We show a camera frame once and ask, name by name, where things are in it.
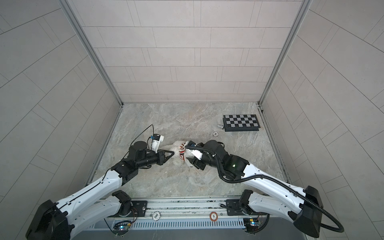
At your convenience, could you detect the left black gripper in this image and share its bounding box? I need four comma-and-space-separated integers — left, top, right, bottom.
135, 149, 175, 170

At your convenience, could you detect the white teddy bear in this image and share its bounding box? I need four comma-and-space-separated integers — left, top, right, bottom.
163, 141, 195, 168

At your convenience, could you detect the red white striped sweater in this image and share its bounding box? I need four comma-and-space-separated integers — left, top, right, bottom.
178, 143, 186, 161

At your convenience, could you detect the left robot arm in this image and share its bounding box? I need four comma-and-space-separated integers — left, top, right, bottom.
26, 141, 175, 240

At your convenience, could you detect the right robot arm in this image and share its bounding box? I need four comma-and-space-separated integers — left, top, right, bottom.
185, 140, 325, 238

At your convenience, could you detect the black white chessboard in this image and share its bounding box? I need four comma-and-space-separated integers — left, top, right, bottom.
223, 114, 260, 132

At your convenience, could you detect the right circuit board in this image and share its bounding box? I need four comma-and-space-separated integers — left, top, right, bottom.
243, 219, 261, 234

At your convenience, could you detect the circuit board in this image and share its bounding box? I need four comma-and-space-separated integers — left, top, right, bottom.
113, 221, 133, 236
243, 219, 261, 234

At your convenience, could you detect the left circuit board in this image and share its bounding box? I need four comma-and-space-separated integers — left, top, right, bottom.
113, 221, 133, 236

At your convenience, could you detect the right black corrugated cable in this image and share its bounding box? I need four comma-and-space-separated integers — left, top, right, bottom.
184, 144, 345, 233

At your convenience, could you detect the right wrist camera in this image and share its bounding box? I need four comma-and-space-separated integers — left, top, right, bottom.
185, 141, 203, 160

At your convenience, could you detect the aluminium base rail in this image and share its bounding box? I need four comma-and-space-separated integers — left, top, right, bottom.
64, 196, 310, 221

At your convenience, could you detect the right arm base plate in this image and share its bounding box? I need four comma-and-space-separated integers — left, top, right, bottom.
220, 199, 267, 217

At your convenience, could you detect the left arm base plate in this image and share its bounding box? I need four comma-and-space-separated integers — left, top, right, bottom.
109, 201, 148, 218

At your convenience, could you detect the red poker chip on rail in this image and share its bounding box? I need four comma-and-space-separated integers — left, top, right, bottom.
210, 212, 218, 222

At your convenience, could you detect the white poker chip on rail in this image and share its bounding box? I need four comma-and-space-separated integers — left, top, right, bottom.
152, 211, 161, 222

